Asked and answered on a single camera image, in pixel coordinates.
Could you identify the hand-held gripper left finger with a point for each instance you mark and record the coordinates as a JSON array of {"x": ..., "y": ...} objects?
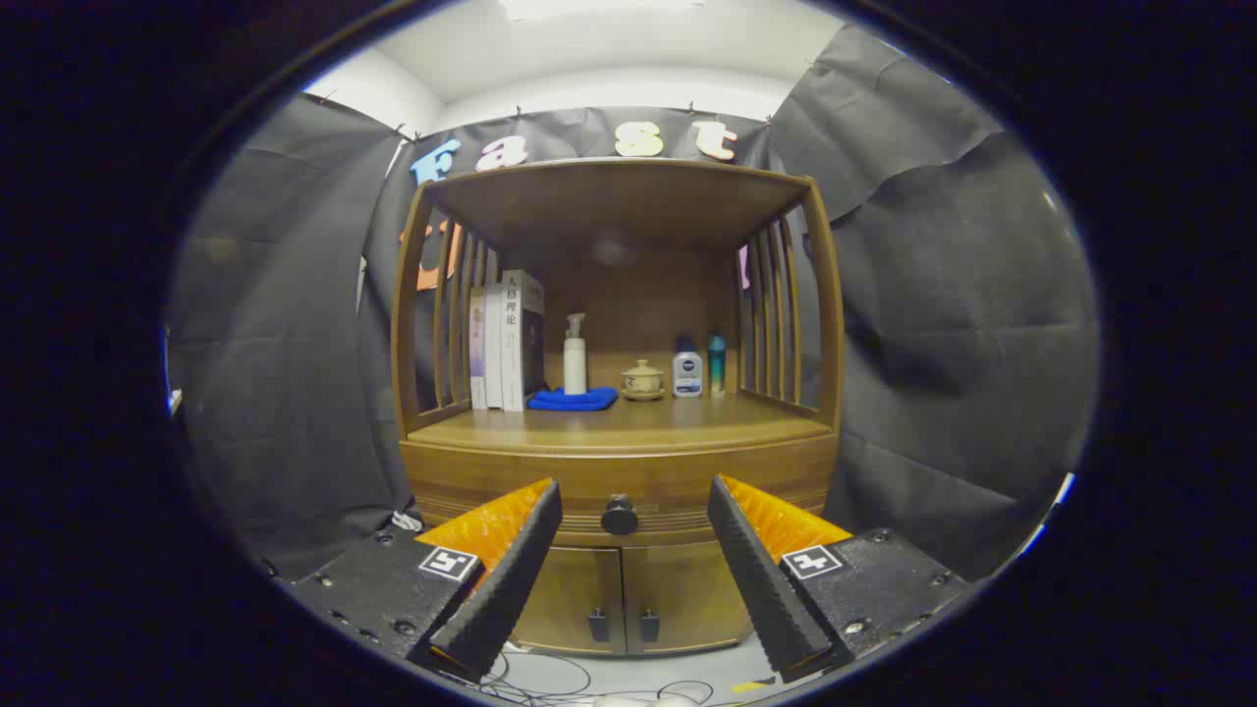
[{"x": 506, "y": 579}]

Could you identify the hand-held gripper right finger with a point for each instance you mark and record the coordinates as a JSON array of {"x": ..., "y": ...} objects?
[{"x": 761, "y": 579}]

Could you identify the wooden drawer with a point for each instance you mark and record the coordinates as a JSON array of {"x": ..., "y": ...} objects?
[{"x": 471, "y": 476}]

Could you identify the black drawer knob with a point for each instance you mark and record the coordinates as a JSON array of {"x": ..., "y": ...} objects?
[{"x": 620, "y": 515}]

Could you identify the wooden cabinet door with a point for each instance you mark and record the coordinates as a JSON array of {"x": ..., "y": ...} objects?
[
  {"x": 574, "y": 589},
  {"x": 678, "y": 589}
]

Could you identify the wooden countertop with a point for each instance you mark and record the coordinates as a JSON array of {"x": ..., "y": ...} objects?
[{"x": 668, "y": 422}]

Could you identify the wooden cabinet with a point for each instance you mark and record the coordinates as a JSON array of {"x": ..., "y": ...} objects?
[{"x": 628, "y": 201}]

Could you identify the yellow floor tape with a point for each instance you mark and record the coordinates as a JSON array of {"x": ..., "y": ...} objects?
[{"x": 751, "y": 685}]

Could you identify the blue folded cloth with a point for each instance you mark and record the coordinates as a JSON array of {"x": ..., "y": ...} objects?
[{"x": 574, "y": 399}]

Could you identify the white bottle blue cap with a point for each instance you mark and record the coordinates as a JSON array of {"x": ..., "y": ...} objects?
[{"x": 687, "y": 375}]

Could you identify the teal slim bottle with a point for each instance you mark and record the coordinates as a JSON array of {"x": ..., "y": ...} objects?
[{"x": 717, "y": 365}]

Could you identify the thin white book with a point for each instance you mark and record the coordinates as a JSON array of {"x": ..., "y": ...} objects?
[{"x": 493, "y": 353}]

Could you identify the white pump bottle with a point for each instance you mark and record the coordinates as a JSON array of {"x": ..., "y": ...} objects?
[{"x": 574, "y": 363}]

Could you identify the thin purple spine book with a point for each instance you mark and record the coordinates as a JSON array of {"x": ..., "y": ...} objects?
[{"x": 477, "y": 353}]

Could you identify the beige lidded ceramic cup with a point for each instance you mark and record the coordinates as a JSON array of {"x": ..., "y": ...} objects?
[{"x": 643, "y": 379}]

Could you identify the thick white dark book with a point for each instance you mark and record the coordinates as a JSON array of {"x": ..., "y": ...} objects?
[{"x": 513, "y": 344}]

